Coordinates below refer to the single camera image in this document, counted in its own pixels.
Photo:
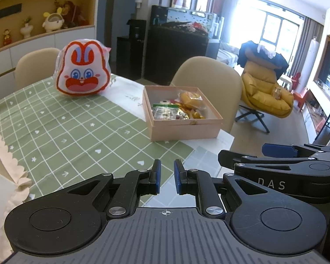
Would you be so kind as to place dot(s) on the green grid tablecloth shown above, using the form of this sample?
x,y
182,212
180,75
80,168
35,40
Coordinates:
x,y
61,140

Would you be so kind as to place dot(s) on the black water dispenser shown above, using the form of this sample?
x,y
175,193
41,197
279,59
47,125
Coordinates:
x,y
129,54

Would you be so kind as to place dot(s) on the white yellow rabbit figurine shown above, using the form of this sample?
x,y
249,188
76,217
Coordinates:
x,y
53,21

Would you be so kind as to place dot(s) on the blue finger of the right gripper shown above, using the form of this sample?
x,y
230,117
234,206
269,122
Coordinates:
x,y
277,150

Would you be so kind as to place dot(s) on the beige dining chair near box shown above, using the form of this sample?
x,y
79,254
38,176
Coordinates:
x,y
220,83

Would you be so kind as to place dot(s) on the beige dining chair far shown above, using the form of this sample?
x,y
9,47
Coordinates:
x,y
35,66

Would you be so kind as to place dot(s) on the red child stool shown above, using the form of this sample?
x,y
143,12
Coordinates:
x,y
299,97

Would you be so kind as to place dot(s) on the wooden display shelf cabinet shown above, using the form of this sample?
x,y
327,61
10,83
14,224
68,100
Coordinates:
x,y
21,31

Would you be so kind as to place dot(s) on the white tv console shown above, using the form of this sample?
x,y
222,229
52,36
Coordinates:
x,y
317,121

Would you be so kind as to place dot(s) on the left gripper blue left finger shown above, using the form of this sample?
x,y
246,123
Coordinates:
x,y
126,192

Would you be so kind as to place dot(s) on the small clear candy packet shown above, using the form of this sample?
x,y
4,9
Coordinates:
x,y
166,111

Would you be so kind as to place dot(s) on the white floor air conditioner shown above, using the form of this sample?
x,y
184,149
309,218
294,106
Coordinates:
x,y
309,62

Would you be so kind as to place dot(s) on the yellow lounge chair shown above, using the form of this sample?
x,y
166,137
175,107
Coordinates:
x,y
261,92

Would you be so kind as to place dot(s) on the yellow bread bun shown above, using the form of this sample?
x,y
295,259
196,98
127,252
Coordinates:
x,y
191,100

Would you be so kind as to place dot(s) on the pink cardboard box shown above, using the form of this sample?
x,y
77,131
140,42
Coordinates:
x,y
190,123

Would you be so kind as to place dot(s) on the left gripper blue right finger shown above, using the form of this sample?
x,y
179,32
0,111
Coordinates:
x,y
203,187

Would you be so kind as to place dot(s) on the red white rabbit plush bag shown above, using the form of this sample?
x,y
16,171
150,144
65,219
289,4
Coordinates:
x,y
82,68

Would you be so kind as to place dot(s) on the black cabinet with fish tank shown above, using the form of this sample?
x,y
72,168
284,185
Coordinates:
x,y
179,30

